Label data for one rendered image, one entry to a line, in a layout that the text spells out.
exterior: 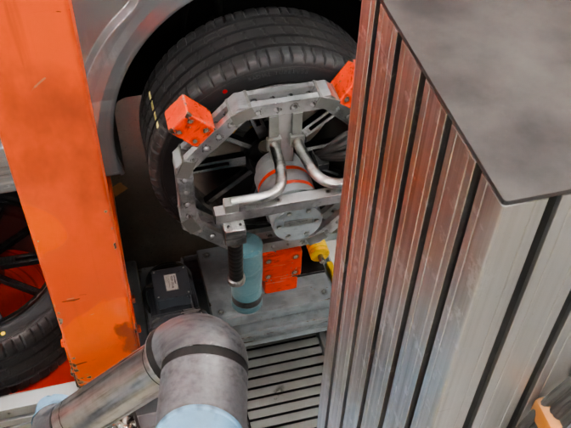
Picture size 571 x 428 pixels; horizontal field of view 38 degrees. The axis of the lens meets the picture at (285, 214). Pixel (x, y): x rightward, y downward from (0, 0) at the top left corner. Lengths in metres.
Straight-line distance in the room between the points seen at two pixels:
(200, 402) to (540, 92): 0.63
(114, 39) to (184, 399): 1.17
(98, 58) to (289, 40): 0.46
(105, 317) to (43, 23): 0.79
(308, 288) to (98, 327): 0.94
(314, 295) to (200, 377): 1.64
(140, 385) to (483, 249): 0.78
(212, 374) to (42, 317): 1.33
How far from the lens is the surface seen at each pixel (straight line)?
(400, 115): 0.61
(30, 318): 2.36
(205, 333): 1.09
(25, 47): 1.39
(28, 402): 2.35
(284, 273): 2.39
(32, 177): 1.57
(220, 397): 1.05
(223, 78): 1.97
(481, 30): 0.60
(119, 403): 1.26
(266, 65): 1.97
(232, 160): 2.17
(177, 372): 1.07
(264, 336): 2.69
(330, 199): 1.92
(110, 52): 2.05
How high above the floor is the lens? 2.36
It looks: 48 degrees down
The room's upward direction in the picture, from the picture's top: 2 degrees clockwise
